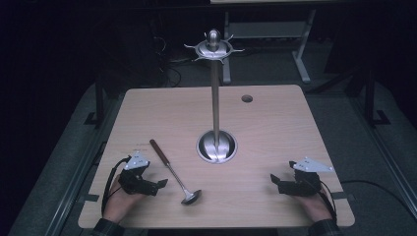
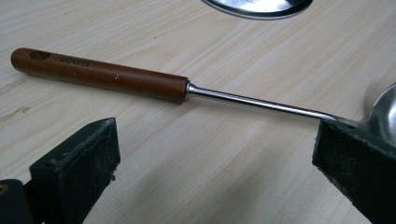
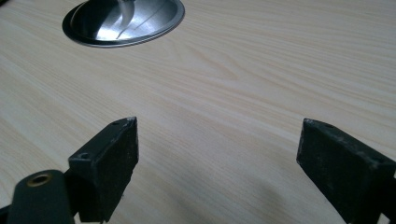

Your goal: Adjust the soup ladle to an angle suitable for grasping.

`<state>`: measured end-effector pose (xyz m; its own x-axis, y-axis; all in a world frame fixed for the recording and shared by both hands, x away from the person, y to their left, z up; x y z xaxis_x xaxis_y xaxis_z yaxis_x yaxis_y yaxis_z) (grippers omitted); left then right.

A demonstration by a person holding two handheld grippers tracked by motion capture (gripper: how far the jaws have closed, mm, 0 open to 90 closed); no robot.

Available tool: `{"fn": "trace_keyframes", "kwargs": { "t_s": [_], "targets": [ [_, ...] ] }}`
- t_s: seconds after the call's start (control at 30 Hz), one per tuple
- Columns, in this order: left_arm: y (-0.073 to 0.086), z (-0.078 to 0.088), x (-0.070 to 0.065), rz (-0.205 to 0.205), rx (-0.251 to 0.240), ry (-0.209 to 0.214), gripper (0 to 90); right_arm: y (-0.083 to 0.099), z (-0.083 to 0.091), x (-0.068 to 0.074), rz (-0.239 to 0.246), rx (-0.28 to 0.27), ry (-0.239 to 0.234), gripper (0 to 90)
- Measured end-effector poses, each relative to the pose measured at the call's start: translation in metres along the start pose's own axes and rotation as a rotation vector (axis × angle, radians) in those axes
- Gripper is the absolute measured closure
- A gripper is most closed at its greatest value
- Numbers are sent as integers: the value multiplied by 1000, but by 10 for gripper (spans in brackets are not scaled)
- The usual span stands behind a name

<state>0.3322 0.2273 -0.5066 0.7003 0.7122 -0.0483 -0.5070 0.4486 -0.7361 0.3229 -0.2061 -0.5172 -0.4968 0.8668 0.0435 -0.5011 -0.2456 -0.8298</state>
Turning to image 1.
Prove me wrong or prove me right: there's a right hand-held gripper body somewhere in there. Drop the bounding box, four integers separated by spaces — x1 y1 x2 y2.
277 156 335 198

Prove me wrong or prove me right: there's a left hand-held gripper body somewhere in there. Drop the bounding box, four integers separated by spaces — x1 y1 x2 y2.
117 150 159 198

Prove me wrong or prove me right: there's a steel ladle with wooden handle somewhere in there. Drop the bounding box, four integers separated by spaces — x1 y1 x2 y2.
149 139 203 207

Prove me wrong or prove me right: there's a steel utensil rack stand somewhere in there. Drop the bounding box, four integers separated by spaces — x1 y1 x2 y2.
183 29 246 165

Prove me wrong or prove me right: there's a person's left hand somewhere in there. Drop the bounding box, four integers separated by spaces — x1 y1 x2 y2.
103 178 146 224

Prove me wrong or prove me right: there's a person's right hand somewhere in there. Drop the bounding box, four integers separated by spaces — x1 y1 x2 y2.
295 187 334 224

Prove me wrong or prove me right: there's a black metal stand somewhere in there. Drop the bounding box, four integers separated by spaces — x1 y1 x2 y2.
84 81 106 128
363 67 391 128

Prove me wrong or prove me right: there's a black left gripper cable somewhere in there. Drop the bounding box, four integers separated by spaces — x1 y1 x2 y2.
100 155 133 216

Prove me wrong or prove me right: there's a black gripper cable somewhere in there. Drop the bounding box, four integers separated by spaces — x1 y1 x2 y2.
100 155 133 216
317 183 338 224

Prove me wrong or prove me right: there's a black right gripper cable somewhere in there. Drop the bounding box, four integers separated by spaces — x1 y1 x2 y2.
317 183 338 224

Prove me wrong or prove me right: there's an aluminium floor rail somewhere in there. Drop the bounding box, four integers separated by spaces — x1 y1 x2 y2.
348 96 417 212
42 96 124 236

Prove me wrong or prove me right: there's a black floor cable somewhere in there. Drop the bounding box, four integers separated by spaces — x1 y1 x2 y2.
339 179 409 214

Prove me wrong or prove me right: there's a white desk frame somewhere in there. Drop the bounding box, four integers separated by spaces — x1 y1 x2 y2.
221 9 318 86

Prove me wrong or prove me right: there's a tangle of black cables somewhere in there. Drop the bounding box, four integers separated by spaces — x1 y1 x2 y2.
149 33 195 88

